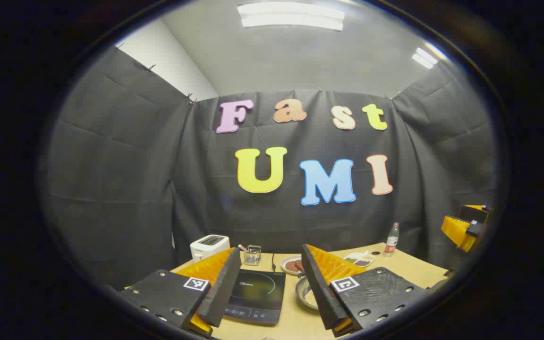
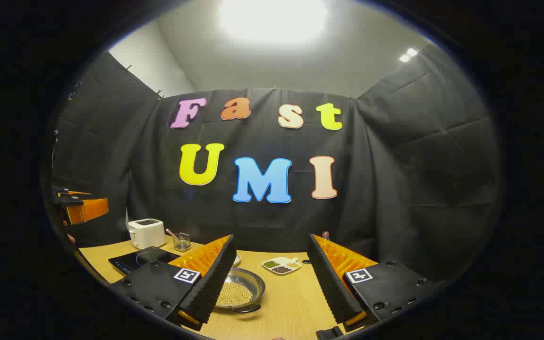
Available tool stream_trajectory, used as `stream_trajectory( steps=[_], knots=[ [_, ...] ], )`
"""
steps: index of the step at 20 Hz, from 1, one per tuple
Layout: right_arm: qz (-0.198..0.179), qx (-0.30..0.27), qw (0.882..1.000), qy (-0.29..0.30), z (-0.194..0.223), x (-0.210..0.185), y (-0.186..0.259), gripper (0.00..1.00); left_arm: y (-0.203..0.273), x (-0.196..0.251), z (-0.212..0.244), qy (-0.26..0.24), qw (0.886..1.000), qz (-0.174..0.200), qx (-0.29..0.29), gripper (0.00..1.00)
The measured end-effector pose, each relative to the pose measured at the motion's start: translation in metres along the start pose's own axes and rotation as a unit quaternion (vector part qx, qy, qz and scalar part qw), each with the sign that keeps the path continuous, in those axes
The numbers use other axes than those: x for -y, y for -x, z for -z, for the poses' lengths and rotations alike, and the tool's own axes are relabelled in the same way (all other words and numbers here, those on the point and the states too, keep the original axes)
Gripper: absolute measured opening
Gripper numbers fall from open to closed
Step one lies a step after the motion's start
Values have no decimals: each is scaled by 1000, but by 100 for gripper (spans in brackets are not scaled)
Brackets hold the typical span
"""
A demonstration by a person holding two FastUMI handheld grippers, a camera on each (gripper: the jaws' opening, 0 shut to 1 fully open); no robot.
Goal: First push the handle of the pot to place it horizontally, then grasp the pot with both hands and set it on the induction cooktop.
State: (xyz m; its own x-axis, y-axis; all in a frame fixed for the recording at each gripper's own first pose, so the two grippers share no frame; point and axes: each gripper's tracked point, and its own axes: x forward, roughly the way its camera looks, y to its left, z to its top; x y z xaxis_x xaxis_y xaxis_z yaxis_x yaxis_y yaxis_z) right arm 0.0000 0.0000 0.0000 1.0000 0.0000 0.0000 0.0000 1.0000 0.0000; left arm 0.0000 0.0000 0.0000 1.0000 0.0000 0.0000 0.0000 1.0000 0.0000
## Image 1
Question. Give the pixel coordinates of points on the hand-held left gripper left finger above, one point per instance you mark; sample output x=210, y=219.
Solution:
x=222, y=293

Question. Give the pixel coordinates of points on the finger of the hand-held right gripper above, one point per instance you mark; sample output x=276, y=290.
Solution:
x=456, y=231
x=474, y=213

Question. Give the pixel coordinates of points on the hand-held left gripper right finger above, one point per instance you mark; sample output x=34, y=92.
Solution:
x=317, y=293

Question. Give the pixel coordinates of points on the stainless steel pot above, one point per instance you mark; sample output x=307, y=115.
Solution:
x=302, y=295

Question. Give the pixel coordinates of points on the black induction cooktop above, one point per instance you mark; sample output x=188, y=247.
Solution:
x=258, y=295

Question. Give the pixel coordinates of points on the pile of soybeans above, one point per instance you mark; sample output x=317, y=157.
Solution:
x=310, y=298

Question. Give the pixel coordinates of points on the brown meat patty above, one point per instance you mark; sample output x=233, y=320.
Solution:
x=290, y=266
x=299, y=265

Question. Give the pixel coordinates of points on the white round plate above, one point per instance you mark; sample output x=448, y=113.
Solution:
x=285, y=269

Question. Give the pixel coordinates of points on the white toaster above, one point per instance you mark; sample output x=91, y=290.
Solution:
x=208, y=246

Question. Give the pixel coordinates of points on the white divided dish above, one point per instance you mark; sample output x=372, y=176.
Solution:
x=359, y=259

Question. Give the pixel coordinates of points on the plastic bottle red label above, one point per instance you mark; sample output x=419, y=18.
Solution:
x=391, y=243

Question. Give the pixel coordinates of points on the black backdrop cloth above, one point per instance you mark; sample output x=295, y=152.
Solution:
x=158, y=189

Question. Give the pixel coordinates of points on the small ceiling light panel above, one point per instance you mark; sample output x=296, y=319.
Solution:
x=424, y=57

